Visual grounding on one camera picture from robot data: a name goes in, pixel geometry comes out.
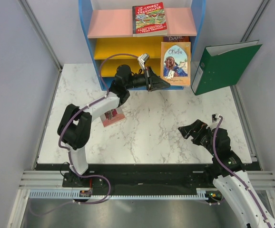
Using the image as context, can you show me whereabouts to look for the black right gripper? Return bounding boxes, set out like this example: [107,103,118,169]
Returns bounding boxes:
[177,119,217,156]

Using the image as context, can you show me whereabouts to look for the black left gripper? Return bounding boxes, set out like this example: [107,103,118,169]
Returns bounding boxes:
[125,66,170,92]

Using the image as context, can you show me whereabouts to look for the tan Othello book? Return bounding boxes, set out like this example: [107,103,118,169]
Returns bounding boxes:
[160,42,191,86]

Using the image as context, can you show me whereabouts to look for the orange Roald Dahl book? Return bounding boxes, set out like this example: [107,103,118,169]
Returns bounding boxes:
[163,36,190,42]

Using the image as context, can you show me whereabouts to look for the pink castle cover book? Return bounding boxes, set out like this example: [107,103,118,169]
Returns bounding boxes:
[100,107,125,127]

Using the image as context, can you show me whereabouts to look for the red treehouse book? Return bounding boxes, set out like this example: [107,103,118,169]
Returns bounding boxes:
[132,2,167,34]

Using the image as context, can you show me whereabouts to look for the dark blue 1984 book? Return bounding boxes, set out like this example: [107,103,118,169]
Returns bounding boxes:
[132,33,167,38]

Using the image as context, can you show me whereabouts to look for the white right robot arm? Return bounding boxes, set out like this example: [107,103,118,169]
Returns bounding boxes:
[178,115,275,228]

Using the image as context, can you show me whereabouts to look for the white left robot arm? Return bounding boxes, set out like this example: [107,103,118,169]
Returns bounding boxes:
[57,65,170,187]

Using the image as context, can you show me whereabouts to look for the green lever arch binder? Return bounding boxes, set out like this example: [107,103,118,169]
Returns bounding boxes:
[191,40,262,95]

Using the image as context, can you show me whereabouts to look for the blue shelf unit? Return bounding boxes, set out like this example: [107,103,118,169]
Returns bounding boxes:
[79,0,206,91]

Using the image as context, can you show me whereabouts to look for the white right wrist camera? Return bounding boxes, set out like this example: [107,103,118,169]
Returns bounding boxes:
[212,114,221,123]

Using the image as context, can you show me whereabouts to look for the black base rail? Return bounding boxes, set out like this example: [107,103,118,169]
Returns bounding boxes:
[36,162,214,195]

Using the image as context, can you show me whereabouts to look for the light blue cable duct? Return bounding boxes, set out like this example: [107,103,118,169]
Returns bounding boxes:
[29,187,224,200]

